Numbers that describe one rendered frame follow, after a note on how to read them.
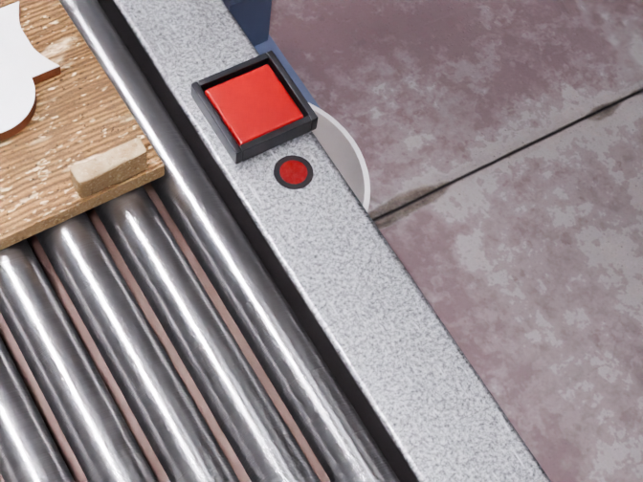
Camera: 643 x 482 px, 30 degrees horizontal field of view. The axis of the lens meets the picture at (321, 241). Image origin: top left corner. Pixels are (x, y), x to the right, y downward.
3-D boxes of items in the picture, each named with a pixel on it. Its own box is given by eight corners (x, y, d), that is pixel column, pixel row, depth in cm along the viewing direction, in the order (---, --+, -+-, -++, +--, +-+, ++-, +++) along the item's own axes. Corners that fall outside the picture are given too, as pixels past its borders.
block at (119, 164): (140, 153, 93) (139, 133, 90) (150, 171, 92) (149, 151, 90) (70, 185, 91) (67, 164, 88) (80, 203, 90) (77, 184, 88)
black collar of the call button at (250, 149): (270, 61, 101) (272, 49, 99) (317, 129, 98) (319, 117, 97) (189, 95, 98) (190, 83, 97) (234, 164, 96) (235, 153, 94)
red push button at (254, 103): (267, 72, 100) (268, 61, 99) (303, 125, 98) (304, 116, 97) (203, 98, 98) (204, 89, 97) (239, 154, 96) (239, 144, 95)
